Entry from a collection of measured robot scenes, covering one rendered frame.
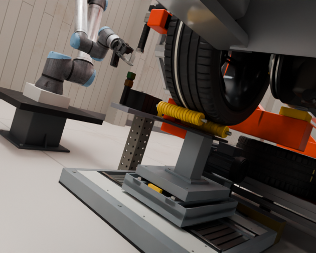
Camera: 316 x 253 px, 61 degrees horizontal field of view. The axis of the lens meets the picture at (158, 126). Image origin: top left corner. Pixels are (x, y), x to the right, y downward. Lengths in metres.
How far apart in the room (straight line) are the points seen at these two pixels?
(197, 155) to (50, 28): 3.28
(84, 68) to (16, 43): 2.04
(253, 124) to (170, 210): 0.82
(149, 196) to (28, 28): 3.22
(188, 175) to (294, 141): 0.64
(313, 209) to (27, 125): 1.76
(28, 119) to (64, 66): 0.42
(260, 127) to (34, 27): 3.21
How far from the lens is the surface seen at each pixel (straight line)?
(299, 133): 1.63
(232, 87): 1.52
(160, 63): 1.26
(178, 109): 1.23
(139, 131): 1.78
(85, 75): 2.03
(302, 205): 1.72
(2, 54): 3.93
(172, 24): 1.15
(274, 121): 1.67
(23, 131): 1.97
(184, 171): 1.29
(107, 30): 1.83
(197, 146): 1.25
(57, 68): 1.97
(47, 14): 4.15
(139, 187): 1.22
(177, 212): 1.10
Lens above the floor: 0.50
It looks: 3 degrees down
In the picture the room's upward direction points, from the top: 18 degrees clockwise
